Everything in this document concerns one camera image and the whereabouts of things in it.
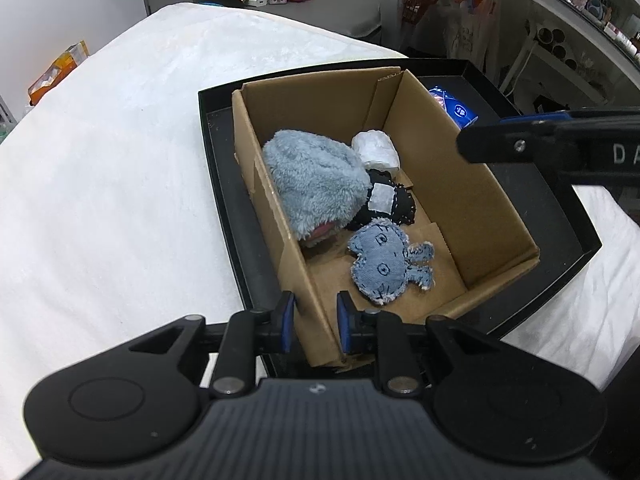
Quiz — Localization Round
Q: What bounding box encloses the black plush with white patch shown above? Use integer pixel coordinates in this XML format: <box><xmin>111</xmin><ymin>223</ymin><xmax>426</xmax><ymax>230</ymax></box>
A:
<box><xmin>347</xmin><ymin>169</ymin><xmax>417</xmax><ymax>233</ymax></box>

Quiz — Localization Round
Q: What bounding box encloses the brown cardboard box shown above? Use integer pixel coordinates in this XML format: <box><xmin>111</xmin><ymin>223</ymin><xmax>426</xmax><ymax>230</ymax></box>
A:
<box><xmin>231</xmin><ymin>67</ymin><xmax>542</xmax><ymax>368</ymax></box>

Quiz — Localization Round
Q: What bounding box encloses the denim plush toy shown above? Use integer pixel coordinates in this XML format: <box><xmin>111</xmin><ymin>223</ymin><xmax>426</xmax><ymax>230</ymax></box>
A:
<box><xmin>347</xmin><ymin>220</ymin><xmax>436</xmax><ymax>307</ymax></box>

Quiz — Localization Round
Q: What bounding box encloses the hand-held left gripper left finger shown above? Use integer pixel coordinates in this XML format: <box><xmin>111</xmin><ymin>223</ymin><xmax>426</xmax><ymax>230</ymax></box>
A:
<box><xmin>127</xmin><ymin>290</ymin><xmax>296</xmax><ymax>401</ymax></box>

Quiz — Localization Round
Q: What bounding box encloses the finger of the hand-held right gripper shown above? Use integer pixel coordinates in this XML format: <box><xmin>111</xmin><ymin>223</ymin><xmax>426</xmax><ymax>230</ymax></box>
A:
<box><xmin>500</xmin><ymin>108</ymin><xmax>640</xmax><ymax>125</ymax></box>
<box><xmin>456</xmin><ymin>119</ymin><xmax>556</xmax><ymax>165</ymax></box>

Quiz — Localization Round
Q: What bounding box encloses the white soft wad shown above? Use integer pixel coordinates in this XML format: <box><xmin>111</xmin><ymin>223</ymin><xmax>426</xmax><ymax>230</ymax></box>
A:
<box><xmin>351</xmin><ymin>130</ymin><xmax>401</xmax><ymax>171</ymax></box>

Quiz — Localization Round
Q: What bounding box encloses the black tray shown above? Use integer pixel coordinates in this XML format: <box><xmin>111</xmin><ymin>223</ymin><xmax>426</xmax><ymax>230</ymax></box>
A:
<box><xmin>197</xmin><ymin>58</ymin><xmax>603</xmax><ymax>381</ymax></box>

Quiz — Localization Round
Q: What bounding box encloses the red plastic basket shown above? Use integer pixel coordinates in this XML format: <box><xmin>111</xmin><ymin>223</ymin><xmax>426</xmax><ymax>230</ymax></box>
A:
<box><xmin>402</xmin><ymin>0</ymin><xmax>441</xmax><ymax>26</ymax></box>

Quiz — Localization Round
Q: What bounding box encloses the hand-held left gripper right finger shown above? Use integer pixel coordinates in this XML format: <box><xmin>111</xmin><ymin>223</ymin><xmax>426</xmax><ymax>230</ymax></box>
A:
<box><xmin>336</xmin><ymin>290</ymin><xmax>506</xmax><ymax>401</ymax></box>

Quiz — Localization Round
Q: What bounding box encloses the white tote bag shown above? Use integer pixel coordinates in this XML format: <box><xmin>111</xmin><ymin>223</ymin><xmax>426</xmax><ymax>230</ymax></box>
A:
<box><xmin>442</xmin><ymin>0</ymin><xmax>501</xmax><ymax>61</ymax></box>

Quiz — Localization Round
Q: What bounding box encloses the blue tissue packet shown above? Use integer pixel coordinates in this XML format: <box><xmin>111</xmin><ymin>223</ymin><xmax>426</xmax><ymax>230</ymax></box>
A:
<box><xmin>427</xmin><ymin>85</ymin><xmax>479</xmax><ymax>131</ymax></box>

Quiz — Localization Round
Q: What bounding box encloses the grey-blue fluffy plush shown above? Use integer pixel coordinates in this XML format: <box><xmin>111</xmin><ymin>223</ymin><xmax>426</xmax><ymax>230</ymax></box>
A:
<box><xmin>262</xmin><ymin>129</ymin><xmax>371</xmax><ymax>248</ymax></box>

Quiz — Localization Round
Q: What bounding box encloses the orange carton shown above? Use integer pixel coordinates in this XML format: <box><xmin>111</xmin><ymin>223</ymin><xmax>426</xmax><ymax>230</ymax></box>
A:
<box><xmin>27</xmin><ymin>41</ymin><xmax>91</xmax><ymax>107</ymax></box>

